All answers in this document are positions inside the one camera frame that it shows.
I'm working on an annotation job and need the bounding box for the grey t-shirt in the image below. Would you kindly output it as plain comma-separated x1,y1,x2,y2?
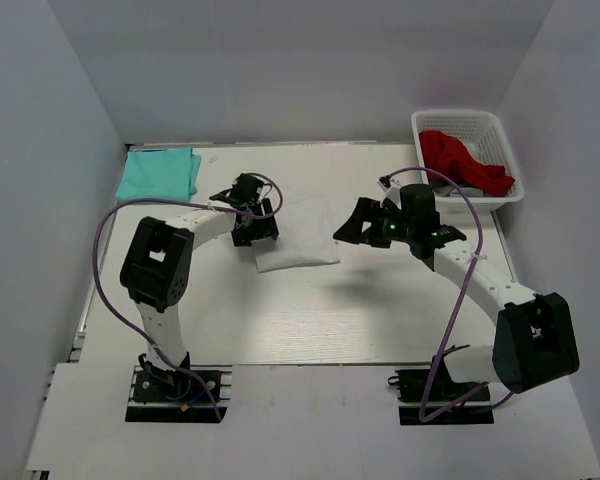
431,180,484,198

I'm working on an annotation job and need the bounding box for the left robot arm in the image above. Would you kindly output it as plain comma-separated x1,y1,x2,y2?
120,173,279,399

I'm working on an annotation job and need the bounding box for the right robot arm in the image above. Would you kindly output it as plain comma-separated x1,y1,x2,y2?
333,184,580,399

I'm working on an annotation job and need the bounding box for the red t-shirt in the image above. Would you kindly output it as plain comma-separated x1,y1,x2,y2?
419,130,515,197

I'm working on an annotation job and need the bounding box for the white t-shirt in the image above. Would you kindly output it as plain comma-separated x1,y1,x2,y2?
252,198,340,273

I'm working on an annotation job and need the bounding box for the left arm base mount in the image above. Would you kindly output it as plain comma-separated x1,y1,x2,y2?
125,366,232,424

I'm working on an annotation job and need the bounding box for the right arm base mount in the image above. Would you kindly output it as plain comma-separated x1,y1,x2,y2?
387,368,494,426

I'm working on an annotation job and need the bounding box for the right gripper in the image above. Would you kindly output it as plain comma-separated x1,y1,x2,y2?
334,197,416,249

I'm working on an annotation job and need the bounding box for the folded teal t-shirt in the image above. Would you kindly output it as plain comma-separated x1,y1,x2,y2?
115,148,201,202

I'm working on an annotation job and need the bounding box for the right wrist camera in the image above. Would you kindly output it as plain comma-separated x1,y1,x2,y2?
378,175,402,206

